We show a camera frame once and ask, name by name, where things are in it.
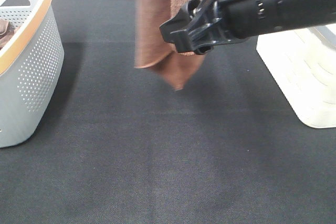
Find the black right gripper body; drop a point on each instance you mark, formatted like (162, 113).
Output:
(218, 22)

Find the grey perforated laundry basket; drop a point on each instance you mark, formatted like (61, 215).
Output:
(31, 63)

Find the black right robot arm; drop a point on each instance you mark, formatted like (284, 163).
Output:
(283, 15)

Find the brown microfibre towel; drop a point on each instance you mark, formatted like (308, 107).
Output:
(152, 53)

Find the black table cloth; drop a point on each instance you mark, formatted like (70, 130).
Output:
(119, 145)

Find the brown towels in basket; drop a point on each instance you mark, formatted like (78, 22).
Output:
(7, 31)

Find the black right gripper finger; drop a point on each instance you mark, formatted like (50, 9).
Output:
(183, 17)
(183, 43)

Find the white storage bin grey rim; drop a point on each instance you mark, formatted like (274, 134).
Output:
(302, 62)

